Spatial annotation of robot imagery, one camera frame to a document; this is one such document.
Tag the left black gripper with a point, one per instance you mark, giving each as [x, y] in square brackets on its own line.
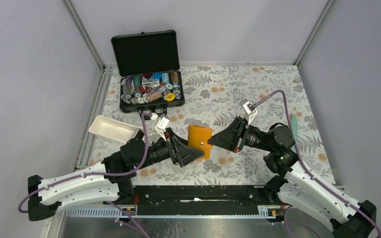
[179, 150]

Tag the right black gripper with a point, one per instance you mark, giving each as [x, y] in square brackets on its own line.
[233, 137]

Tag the orange leather card holder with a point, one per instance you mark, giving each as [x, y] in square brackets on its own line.
[198, 137]

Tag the white rectangular plastic tray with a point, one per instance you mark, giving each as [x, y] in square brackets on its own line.
[113, 130]

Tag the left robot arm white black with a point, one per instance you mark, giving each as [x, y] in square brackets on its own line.
[109, 179]

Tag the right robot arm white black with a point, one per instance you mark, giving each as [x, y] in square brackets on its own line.
[297, 184]

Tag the floral patterned table mat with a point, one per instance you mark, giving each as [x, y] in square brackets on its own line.
[213, 96]

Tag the yellow round chip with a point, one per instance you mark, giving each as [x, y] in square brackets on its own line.
[169, 97]

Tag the mint green wand massager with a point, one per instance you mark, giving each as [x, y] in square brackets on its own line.
[294, 125]

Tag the black poker chip case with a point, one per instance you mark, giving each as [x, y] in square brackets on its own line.
[138, 56]

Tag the blue round chip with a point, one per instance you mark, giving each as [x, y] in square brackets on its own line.
[157, 76]

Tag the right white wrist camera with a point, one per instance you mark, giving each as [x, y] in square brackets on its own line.
[250, 111]

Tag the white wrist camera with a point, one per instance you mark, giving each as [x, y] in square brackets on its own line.
[161, 125]
[250, 111]

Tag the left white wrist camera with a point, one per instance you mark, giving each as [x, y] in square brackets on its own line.
[161, 125]

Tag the grey slotted cable duct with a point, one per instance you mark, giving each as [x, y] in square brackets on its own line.
[239, 212]

